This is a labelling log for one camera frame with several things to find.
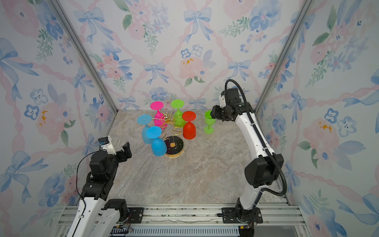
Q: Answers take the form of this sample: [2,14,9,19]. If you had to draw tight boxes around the green wine glass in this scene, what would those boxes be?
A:
[171,99,186,128]
[203,111,216,134]

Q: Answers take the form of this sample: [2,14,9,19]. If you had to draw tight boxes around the red wine glass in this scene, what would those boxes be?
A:
[182,111,196,140]

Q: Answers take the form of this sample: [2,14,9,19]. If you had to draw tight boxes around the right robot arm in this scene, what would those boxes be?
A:
[211,103,288,223]

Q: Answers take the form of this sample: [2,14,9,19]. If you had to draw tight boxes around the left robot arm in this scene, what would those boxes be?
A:
[67,141,132,237]

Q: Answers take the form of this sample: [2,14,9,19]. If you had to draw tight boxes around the bright blue wine glass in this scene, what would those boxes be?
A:
[146,126,167,157]

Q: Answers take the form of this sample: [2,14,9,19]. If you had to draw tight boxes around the teal blue wine glass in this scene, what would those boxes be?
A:
[137,114,152,144]

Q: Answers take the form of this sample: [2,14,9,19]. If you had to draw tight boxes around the pink wine glass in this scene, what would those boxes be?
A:
[150,101,167,130]

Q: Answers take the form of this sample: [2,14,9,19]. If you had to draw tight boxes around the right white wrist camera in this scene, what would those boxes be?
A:
[219,90,227,108]

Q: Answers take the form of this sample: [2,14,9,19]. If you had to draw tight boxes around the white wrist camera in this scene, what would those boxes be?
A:
[219,90,227,108]
[98,136,116,155]

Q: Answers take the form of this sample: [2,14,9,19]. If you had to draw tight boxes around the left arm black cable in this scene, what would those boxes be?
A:
[75,155,95,214]

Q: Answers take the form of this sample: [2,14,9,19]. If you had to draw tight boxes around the black corrugated cable conduit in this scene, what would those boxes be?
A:
[224,78,288,198]

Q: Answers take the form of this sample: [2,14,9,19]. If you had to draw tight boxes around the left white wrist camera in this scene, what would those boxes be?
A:
[98,136,116,155]

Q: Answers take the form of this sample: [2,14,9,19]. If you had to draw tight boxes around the gold wire wine glass rack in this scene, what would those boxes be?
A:
[153,112,185,159]

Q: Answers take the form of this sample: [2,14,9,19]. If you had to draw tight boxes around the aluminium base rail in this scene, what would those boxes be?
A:
[52,202,311,237]

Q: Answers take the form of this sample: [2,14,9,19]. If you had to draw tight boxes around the right aluminium corner post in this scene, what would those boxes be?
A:
[255,0,314,114]

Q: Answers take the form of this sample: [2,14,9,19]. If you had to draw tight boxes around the aluminium corner post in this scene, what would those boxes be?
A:
[47,0,118,113]
[255,0,314,114]

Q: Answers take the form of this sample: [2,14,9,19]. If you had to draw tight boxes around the left aluminium corner post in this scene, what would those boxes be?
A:
[47,0,118,113]

